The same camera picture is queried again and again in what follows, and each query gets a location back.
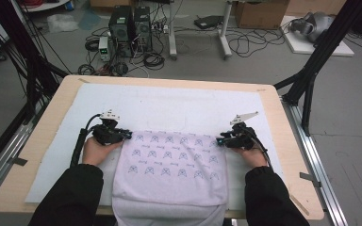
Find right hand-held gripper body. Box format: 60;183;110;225
225;110;259;151

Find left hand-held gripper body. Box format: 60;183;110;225
91;108;123;146

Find pale lilac towel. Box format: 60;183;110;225
111;130;230;226

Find person's left hand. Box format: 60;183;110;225
81;137;123;168

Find person's right hand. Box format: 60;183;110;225
232;145;269;170

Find white grid mat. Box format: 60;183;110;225
25;83;295;213

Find grey tape strip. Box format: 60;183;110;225
8;156;28;167
299;171;322;188

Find white power supply unit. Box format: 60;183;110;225
98;36;111;62

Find white desk leg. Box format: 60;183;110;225
168;0;179;60
218;0;234;60

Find wide black computer tower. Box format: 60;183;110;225
107;5;135;58

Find narrow black computer tower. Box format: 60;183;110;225
133;6;154;53

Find white floor board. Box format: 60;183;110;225
281;15;355;57

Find flat black box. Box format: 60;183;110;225
193;14;224;30

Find teal floor sheet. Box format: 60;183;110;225
77;8;103;31

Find clear plastic bag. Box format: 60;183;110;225
46;12;79;34

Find large cardboard box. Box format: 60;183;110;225
235;0;290;30

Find grey rounded device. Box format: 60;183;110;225
290;11;336;43

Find right hand-held gripper black cable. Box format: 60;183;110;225
244;126;273;169

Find hand-held gripper black cable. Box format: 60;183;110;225
69;113;103;168
244;126;273;169

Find left hand-held gripper black cable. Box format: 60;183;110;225
69;113;103;168

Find aluminium rail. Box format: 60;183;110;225
0;121;35;205
282;100;349;226

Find coiled black cable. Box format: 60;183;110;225
142;51;166;71

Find loose black floor cables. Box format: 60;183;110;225
225;26;286;58

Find black metal frame stand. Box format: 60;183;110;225
272;0;362;137
0;0;70;124

